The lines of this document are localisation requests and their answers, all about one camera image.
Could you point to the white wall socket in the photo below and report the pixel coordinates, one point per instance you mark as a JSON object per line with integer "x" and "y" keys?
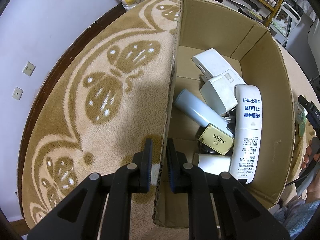
{"x": 17, "y": 93}
{"x": 28, "y": 69}

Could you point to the brown cardboard box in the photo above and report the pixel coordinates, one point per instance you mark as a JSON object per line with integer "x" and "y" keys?
{"x": 186, "y": 27}

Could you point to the upper white wall socket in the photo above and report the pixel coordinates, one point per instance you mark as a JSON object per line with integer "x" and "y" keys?
{"x": 28, "y": 69}

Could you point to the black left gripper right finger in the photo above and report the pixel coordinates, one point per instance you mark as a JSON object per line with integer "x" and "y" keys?
{"x": 219, "y": 206}

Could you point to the white wall charger plug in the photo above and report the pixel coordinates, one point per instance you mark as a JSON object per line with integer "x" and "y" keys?
{"x": 218, "y": 93}

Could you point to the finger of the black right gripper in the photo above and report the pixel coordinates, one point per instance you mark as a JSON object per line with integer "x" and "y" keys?
{"x": 312, "y": 122}
{"x": 310, "y": 107}

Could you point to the white plastic cart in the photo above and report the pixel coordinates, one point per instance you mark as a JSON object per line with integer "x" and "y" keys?
{"x": 285, "y": 21}

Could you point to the gold NFC card tag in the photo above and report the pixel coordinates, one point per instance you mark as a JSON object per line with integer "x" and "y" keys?
{"x": 216, "y": 139}

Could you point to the white cylinder with cable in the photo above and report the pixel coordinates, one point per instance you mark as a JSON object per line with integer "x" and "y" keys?
{"x": 211, "y": 163}

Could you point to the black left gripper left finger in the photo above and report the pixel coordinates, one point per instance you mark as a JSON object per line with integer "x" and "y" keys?
{"x": 99, "y": 207}

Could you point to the beige patterned round rug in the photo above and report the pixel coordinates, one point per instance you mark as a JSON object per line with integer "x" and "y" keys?
{"x": 100, "y": 113}

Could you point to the person's right hand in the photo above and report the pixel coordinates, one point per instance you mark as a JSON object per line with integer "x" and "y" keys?
{"x": 311, "y": 180}

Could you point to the white power bank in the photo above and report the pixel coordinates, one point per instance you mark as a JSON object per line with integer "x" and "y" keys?
{"x": 212, "y": 64}

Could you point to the light blue cylindrical device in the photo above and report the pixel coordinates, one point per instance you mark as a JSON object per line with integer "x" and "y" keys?
{"x": 200, "y": 112}

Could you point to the lower white wall socket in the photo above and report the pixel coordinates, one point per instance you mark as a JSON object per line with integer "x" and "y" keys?
{"x": 17, "y": 93}

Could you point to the grey clothing on floor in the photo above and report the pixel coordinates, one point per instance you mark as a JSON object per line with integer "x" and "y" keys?
{"x": 295, "y": 216}

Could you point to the white remote control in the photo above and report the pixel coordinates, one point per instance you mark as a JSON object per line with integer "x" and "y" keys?
{"x": 247, "y": 136}

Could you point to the green cartoon oval coaster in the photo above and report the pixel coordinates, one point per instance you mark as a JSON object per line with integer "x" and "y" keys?
{"x": 300, "y": 116}

